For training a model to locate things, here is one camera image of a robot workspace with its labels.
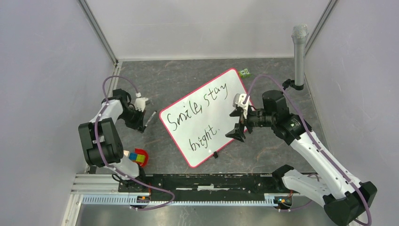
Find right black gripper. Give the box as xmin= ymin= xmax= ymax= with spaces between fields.
xmin=225 ymin=105 xmax=275 ymax=142

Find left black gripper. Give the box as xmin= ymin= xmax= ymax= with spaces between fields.
xmin=118 ymin=107 xmax=145 ymax=133

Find whiteboard marker pen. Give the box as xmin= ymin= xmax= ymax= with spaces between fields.
xmin=144 ymin=111 xmax=157 ymax=128

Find pink framed whiteboard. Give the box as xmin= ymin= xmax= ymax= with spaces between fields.
xmin=159 ymin=68 xmax=247 ymax=168

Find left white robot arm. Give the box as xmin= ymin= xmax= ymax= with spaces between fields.
xmin=78 ymin=89 xmax=150 ymax=192

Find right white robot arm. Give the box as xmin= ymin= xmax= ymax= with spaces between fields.
xmin=226 ymin=90 xmax=377 ymax=226

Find red bowl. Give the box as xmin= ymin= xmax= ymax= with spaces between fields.
xmin=130 ymin=148 xmax=149 ymax=167

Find cream lego brick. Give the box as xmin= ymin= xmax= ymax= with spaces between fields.
xmin=123 ymin=150 xmax=130 ymax=157

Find colourful block toy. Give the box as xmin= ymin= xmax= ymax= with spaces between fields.
xmin=128 ymin=153 xmax=146 ymax=165

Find green number dice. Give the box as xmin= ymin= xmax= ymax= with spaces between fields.
xmin=238 ymin=68 xmax=252 ymax=78

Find silver microphone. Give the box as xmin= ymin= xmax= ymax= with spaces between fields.
xmin=291 ymin=24 xmax=309 ymax=90

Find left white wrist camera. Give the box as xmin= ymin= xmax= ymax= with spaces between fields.
xmin=133 ymin=92 xmax=151 ymax=112

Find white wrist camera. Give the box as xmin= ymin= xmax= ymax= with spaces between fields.
xmin=232 ymin=94 xmax=249 ymax=119
xmin=133 ymin=92 xmax=151 ymax=112

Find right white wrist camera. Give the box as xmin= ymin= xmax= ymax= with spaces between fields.
xmin=232 ymin=94 xmax=249 ymax=119

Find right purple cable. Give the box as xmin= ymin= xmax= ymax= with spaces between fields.
xmin=243 ymin=74 xmax=373 ymax=226

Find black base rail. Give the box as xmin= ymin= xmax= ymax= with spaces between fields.
xmin=118 ymin=173 xmax=290 ymax=201

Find aluminium toothed rail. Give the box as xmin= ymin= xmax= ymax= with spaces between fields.
xmin=82 ymin=194 xmax=291 ymax=208

